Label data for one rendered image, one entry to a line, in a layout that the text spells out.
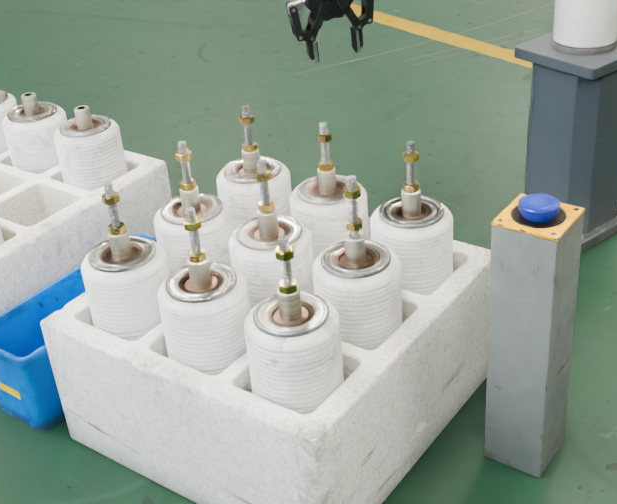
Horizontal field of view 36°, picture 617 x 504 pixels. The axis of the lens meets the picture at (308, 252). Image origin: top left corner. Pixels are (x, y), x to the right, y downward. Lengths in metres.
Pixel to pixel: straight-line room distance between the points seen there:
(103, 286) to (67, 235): 0.30
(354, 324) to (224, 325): 0.14
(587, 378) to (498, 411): 0.21
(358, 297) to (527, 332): 0.18
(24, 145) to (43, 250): 0.23
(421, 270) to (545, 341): 0.18
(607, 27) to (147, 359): 0.80
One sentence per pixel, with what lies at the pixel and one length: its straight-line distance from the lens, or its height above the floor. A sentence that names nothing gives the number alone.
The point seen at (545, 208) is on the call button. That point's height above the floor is 0.33.
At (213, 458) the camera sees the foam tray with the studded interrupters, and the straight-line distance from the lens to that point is 1.03.
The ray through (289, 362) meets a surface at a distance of 0.91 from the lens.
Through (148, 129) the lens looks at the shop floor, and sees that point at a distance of 2.04.
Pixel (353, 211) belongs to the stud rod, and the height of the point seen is 0.31.
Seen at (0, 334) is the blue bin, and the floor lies 0.10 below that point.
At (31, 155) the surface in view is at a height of 0.20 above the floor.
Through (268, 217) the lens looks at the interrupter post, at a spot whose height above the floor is 0.28.
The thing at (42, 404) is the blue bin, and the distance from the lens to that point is 1.23.
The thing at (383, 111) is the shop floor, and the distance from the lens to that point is 2.02.
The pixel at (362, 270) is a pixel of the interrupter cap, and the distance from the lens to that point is 0.99.
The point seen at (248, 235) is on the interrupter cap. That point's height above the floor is 0.25.
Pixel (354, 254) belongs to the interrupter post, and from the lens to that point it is 1.00.
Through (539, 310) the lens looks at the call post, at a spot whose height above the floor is 0.23.
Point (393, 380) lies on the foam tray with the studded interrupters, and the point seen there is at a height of 0.15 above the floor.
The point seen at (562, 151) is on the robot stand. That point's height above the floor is 0.16.
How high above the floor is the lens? 0.79
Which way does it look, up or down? 31 degrees down
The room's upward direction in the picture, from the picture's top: 5 degrees counter-clockwise
